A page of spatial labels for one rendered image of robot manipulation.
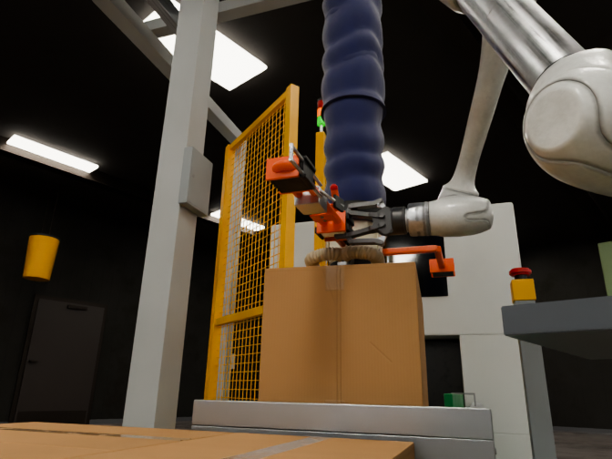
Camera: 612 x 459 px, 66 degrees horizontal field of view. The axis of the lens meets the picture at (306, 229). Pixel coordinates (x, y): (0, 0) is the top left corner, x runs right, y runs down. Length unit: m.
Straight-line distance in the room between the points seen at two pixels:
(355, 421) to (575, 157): 0.72
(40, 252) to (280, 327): 7.84
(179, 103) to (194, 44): 0.37
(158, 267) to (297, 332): 1.19
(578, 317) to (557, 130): 0.24
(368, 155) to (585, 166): 0.97
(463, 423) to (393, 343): 0.23
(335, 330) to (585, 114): 0.76
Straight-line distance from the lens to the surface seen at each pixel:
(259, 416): 1.21
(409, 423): 1.11
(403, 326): 1.18
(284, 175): 0.98
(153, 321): 2.24
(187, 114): 2.57
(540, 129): 0.73
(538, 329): 0.68
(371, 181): 1.56
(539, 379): 1.67
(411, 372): 1.17
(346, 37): 1.84
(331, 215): 1.20
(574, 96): 0.71
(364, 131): 1.63
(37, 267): 8.88
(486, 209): 1.24
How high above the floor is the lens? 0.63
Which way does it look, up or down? 19 degrees up
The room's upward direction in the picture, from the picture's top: 1 degrees clockwise
